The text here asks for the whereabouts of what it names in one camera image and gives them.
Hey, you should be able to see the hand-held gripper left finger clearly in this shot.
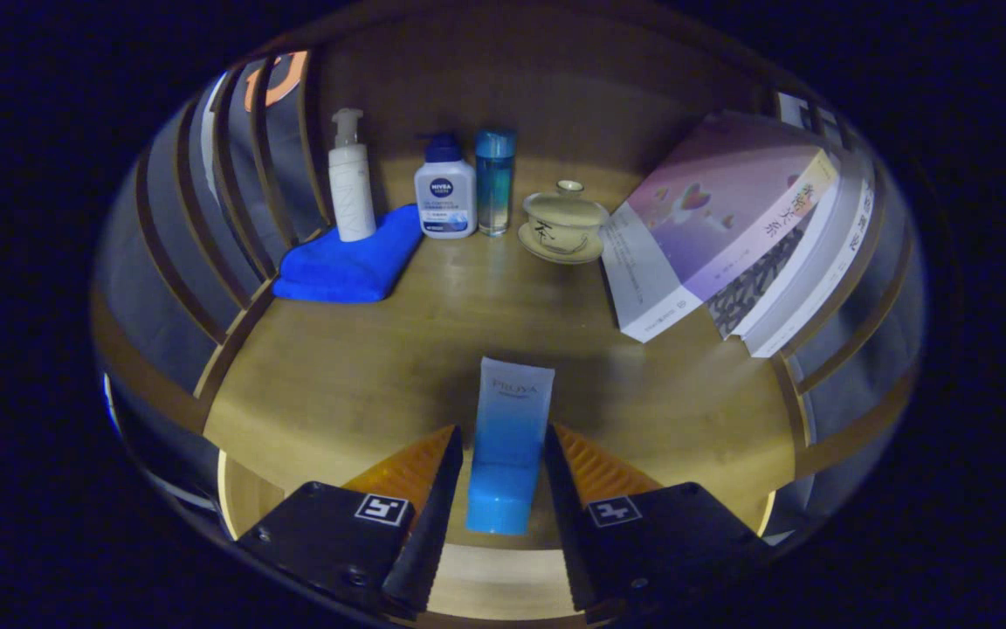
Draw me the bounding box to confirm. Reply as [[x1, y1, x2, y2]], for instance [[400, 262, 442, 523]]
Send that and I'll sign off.
[[235, 424, 465, 617]]

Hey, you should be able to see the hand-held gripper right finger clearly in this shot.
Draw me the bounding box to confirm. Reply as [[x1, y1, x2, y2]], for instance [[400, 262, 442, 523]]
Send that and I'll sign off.
[[541, 424, 773, 623]]

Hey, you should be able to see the blue gradient cosmetic tube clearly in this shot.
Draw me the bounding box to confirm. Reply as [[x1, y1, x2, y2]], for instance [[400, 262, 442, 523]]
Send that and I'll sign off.
[[465, 356, 556, 536]]

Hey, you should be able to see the wooden countertop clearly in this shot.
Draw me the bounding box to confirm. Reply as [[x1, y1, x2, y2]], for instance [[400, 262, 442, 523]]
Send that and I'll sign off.
[[203, 156, 799, 553]]

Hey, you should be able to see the wooden cabinet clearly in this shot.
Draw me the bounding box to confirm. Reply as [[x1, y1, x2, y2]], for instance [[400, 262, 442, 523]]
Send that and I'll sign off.
[[88, 0, 927, 543]]

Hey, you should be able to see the blue folded towel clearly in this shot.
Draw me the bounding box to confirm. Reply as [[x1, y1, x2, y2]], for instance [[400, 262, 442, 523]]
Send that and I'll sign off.
[[272, 204, 424, 304]]

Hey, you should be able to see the lidded ceramic teacup with saucer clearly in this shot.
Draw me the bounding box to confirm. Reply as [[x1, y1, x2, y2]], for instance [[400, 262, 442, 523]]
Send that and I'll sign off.
[[518, 180, 611, 265]]

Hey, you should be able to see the white lotion bottle blue cap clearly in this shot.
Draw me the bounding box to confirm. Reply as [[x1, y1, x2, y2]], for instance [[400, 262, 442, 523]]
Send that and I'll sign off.
[[414, 131, 478, 239]]

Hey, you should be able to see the white pump bottle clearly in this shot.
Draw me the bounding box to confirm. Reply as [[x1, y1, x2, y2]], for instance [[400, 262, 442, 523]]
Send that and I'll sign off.
[[328, 107, 377, 243]]

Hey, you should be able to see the purple cover book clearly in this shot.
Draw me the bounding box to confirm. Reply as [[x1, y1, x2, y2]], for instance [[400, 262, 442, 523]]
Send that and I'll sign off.
[[599, 111, 841, 343]]

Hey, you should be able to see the teal glass bottle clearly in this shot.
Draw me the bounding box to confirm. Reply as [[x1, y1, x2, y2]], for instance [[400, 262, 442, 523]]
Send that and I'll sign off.
[[475, 129, 518, 238]]

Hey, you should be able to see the white spine book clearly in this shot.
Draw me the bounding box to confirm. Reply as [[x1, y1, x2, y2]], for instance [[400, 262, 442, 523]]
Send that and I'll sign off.
[[743, 179, 878, 359]]

